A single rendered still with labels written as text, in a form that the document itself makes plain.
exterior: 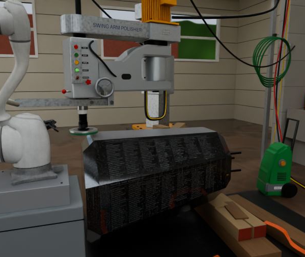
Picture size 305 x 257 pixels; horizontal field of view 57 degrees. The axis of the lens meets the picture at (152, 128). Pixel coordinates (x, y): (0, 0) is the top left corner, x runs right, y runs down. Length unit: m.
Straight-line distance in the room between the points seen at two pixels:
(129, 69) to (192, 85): 6.98
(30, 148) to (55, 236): 0.37
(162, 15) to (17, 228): 1.85
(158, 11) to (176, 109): 6.71
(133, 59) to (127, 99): 6.21
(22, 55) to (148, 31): 1.08
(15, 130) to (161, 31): 1.50
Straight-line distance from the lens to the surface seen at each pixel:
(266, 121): 4.62
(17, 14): 1.56
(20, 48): 1.59
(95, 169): 1.96
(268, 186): 3.44
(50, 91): 8.25
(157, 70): 2.37
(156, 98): 3.01
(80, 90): 2.06
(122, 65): 2.20
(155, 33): 2.34
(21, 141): 1.25
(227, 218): 2.38
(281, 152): 3.39
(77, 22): 2.10
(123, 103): 8.41
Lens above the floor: 1.30
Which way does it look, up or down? 10 degrees down
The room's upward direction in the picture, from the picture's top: straight up
